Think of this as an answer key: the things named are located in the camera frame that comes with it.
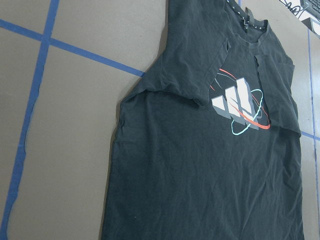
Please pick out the black printed t-shirt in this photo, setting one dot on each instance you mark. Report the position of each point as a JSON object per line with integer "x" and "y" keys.
{"x": 207, "y": 145}

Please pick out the blue tape line lengthwise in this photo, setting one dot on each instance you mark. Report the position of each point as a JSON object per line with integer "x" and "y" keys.
{"x": 20, "y": 155}

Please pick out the blue tape line crosswise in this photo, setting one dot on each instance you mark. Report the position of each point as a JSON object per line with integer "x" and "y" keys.
{"x": 67, "y": 47}

